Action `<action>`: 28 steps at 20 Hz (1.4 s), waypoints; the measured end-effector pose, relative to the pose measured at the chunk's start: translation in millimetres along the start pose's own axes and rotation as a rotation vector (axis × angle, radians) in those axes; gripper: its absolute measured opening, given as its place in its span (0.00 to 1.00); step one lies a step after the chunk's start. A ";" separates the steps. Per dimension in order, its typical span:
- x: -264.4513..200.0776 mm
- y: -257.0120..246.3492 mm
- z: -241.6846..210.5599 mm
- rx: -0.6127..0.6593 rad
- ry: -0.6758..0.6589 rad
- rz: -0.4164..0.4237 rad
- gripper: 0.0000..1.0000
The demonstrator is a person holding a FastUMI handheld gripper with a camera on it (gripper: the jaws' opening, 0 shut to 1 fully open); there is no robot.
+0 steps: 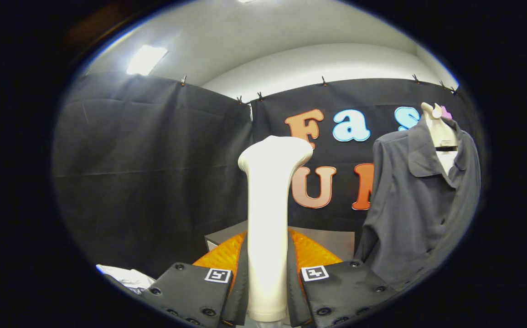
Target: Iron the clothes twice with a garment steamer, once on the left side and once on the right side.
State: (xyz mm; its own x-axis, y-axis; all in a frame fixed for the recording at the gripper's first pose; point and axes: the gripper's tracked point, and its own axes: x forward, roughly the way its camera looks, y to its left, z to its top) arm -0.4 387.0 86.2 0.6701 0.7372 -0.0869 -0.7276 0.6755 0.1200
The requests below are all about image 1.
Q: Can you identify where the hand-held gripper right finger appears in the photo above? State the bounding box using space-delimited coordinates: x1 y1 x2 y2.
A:
287 228 399 328

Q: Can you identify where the row of black cloth clips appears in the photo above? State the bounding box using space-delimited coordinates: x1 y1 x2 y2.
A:
181 74 456 103

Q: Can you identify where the narrow ceiling light panel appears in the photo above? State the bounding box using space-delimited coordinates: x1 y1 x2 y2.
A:
126 45 169 76

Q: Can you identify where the grey button-up shirt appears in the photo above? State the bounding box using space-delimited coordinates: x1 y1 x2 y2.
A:
355 116 481 292

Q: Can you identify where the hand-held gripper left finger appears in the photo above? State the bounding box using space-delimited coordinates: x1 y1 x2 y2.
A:
147 230 249 328

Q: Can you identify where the grey-topped drawer cabinet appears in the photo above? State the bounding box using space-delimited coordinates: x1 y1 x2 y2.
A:
204 221 355 264

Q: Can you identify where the white garment steamer head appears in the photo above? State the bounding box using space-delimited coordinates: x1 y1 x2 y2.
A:
238 135 314 323

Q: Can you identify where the white crumpled sheet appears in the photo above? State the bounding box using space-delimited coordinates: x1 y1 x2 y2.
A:
96 264 155 295

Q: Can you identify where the cream mannequin torso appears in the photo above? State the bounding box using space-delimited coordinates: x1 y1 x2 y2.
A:
421 102 459 176

